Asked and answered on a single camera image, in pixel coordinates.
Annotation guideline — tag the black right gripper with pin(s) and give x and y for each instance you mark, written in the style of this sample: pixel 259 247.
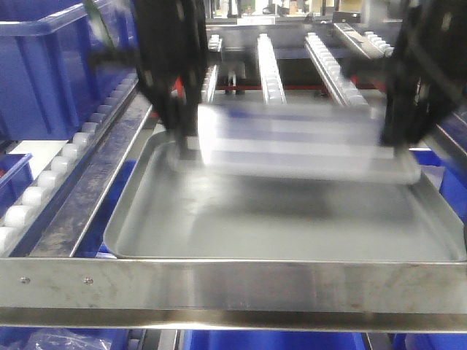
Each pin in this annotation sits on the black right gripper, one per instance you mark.
pixel 426 78

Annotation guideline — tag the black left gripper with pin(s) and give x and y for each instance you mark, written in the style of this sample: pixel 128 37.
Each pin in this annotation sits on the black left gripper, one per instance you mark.
pixel 172 64

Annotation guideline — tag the small silver ribbed tray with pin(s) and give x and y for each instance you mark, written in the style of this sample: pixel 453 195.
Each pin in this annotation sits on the small silver ribbed tray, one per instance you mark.
pixel 295 141

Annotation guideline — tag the large grey metal tray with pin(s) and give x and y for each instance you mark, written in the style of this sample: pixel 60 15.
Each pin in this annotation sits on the large grey metal tray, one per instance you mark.
pixel 168 213

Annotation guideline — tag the white roller track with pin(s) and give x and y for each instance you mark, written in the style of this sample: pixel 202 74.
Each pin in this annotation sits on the white roller track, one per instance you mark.
pixel 271 83
pixel 327 65
pixel 215 52
pixel 384 47
pixel 38 196

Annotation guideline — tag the large blue bin upper left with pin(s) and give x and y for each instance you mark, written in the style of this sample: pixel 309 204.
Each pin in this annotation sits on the large blue bin upper left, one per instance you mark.
pixel 48 89

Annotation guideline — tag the small blue bin lower left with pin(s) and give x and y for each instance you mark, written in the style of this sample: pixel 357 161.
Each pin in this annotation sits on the small blue bin lower left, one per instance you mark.
pixel 16 176

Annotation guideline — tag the steel lane divider left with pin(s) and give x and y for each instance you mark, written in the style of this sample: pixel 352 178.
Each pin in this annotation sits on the steel lane divider left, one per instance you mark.
pixel 64 234

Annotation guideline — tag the left white roller track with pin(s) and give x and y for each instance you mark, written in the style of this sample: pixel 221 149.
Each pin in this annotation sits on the left white roller track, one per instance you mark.
pixel 38 196

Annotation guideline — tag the steel front rack beam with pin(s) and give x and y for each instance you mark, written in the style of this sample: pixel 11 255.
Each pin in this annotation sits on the steel front rack beam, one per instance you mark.
pixel 410 297

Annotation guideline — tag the blue bin below beam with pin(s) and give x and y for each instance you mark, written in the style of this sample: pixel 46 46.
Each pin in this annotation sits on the blue bin below beam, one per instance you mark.
pixel 257 339

